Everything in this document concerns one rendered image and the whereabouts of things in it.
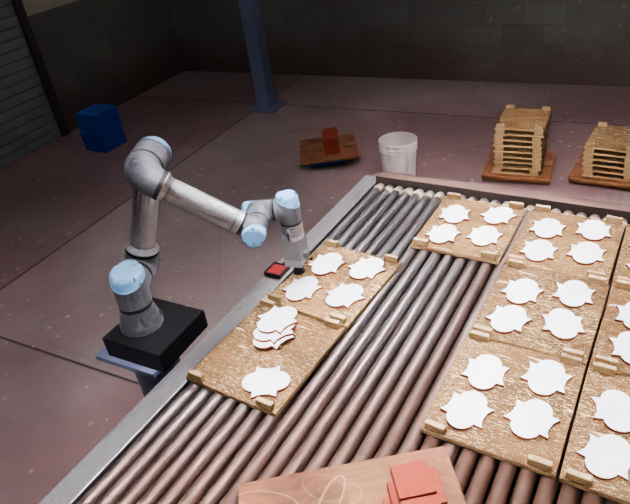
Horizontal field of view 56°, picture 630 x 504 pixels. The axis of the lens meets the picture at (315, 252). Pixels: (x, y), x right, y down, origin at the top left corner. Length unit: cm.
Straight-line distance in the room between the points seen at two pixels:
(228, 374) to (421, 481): 93
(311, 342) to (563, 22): 529
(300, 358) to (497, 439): 64
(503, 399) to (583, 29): 533
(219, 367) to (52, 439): 157
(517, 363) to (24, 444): 245
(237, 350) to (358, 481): 71
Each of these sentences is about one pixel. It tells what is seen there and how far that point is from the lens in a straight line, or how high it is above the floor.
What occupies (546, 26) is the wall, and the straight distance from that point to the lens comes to 678.
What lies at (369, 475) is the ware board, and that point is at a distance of 149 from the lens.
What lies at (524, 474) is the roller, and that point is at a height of 92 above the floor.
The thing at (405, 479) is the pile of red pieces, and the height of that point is 131.
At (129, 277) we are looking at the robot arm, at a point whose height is 117.
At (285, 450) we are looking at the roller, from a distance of 172.
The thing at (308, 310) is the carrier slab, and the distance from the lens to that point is 210.
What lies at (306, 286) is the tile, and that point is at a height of 95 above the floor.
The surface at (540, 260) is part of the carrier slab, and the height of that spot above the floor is 94.
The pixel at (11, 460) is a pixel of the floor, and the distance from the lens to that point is 340.
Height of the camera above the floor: 225
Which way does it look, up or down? 33 degrees down
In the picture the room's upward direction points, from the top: 8 degrees counter-clockwise
